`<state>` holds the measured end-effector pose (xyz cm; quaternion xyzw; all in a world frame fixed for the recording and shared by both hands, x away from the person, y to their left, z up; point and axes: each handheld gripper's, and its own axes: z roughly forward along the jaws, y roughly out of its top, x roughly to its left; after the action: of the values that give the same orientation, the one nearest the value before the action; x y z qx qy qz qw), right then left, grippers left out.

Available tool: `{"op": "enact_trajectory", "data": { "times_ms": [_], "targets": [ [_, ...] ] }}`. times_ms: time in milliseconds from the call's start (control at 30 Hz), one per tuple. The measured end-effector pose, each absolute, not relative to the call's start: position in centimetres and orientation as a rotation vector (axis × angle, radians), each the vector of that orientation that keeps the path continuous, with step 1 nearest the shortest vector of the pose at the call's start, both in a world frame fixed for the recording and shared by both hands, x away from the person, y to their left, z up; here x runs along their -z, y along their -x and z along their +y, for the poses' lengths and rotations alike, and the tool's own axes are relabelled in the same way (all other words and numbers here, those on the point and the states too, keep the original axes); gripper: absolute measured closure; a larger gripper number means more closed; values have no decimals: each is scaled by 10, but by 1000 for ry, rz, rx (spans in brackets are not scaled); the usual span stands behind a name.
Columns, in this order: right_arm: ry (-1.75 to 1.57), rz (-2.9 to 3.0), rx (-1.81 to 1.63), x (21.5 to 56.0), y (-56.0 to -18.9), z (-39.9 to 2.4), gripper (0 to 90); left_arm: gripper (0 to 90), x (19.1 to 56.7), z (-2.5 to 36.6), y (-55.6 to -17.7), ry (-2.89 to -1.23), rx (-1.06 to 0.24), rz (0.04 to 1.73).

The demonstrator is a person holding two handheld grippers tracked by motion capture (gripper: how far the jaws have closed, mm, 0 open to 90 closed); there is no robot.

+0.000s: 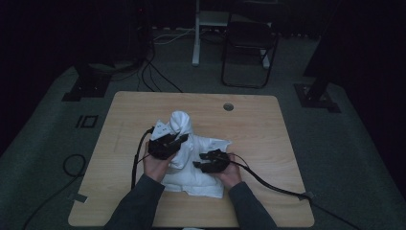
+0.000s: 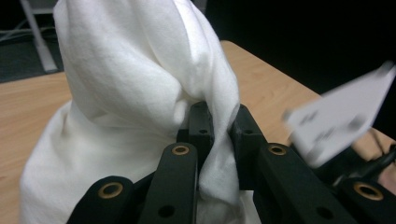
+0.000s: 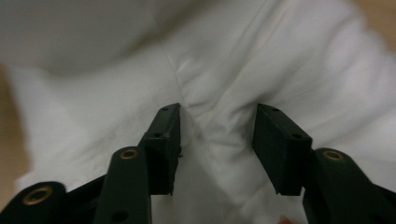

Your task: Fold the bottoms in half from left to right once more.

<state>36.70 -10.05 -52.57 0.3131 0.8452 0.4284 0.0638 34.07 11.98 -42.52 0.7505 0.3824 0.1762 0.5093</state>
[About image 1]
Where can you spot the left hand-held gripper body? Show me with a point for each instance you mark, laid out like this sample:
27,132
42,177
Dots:
159,150

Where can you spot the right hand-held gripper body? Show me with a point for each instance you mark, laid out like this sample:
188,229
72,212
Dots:
218,163

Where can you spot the white skirt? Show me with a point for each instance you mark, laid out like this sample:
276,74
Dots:
191,174

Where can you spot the person's right hand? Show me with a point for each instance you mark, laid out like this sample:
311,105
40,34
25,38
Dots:
231,177

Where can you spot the person's left hand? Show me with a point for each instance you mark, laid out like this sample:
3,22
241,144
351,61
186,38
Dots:
156,169

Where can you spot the grey table grommet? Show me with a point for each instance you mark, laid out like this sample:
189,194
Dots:
228,107

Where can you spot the grey tape piece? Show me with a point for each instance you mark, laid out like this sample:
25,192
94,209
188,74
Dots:
80,197
304,195

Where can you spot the black stand base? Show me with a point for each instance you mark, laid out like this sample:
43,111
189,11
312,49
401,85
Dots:
314,99
87,87

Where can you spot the black folding chair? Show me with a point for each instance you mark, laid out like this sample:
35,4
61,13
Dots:
250,36

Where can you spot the white desk frame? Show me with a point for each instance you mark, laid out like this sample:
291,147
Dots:
196,48

